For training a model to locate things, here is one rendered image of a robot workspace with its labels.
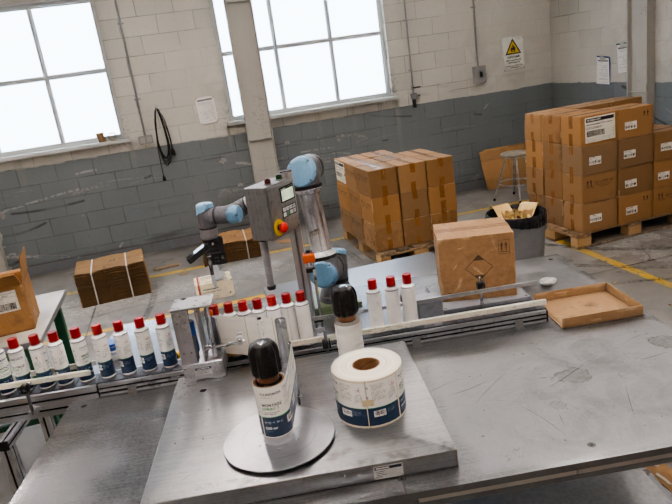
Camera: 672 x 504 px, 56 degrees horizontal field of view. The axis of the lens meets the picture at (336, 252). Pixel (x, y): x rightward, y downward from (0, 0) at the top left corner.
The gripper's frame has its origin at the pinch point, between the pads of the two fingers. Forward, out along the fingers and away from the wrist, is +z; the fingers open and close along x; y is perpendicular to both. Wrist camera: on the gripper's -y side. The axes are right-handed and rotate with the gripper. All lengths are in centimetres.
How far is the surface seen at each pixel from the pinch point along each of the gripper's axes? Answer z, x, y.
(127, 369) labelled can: 10, -49, -36
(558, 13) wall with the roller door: -112, 466, 480
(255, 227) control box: -33, -52, 17
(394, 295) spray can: -2, -64, 61
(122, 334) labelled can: -3, -49, -35
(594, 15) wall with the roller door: -103, 396, 480
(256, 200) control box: -43, -54, 19
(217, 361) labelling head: 7, -67, -4
